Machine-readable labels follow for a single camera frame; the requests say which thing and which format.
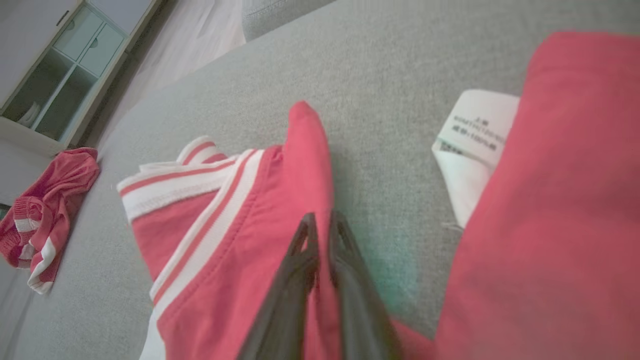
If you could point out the white object inside cabinet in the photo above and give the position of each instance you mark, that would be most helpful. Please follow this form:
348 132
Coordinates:
31 115

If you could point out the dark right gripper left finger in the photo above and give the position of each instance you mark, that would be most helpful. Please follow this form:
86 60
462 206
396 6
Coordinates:
290 300

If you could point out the red basketball jersey white trim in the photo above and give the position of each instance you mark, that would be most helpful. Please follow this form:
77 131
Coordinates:
550 225

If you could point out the red shorts with white bands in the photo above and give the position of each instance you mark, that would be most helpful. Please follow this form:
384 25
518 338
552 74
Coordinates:
55 200

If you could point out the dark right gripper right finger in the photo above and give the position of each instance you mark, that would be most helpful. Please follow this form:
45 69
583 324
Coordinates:
360 310

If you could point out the white cabinet with glass doors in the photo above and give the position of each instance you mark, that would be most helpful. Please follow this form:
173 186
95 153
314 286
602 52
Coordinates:
95 47

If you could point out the grey sofa seat cushion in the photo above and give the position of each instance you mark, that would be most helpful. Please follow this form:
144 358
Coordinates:
375 100

